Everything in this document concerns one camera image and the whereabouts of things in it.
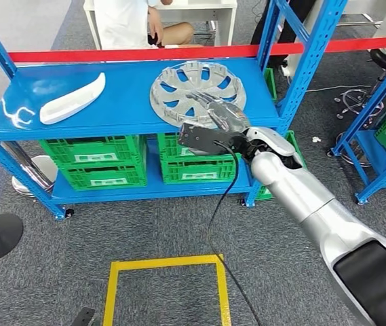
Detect silver wheel hubcap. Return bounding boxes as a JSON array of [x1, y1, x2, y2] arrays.
[[149, 60, 248, 131]]

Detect blue metal shelf rack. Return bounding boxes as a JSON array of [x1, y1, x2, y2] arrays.
[[330, 49, 386, 206], [0, 0, 349, 221]]

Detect white curved plastic part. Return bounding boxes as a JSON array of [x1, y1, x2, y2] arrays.
[[39, 71, 107, 126]]

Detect open-top green plastic crate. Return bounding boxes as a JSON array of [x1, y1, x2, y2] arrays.
[[255, 130, 306, 201]]

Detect red barrier belt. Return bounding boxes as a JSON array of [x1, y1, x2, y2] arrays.
[[0, 35, 386, 69]]

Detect person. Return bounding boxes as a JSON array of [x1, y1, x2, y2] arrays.
[[92, 0, 196, 50], [250, 0, 317, 69]]

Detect chrome stool base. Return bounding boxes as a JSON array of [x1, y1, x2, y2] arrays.
[[335, 130, 371, 167]]

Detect chrome stool with black seat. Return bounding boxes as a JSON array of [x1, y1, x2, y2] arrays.
[[337, 47, 386, 120]]

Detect black camera cable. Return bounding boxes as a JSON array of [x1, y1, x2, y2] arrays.
[[206, 141, 261, 326]]

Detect chrome stanchion post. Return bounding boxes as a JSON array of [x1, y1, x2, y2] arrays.
[[0, 92, 60, 198]]

